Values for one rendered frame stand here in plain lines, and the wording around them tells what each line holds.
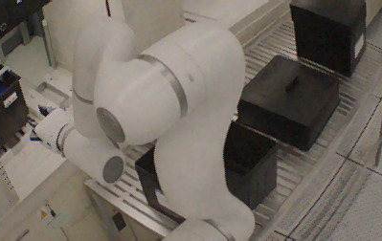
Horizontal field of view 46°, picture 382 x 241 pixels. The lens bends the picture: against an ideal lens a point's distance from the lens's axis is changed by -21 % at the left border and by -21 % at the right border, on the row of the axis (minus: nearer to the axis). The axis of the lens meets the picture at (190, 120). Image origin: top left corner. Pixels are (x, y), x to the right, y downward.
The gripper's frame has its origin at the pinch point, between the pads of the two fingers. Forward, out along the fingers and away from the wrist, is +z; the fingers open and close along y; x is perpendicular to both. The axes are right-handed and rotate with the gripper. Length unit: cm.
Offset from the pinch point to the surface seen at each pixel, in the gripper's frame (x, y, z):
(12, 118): -18.4, 3.2, 34.1
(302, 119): -33, 64, -36
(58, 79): -29, 34, 47
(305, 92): -33, 76, -30
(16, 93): -11.1, 8.3, 34.1
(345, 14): -18, 114, -32
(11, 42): -27, 39, 104
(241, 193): -30, 29, -39
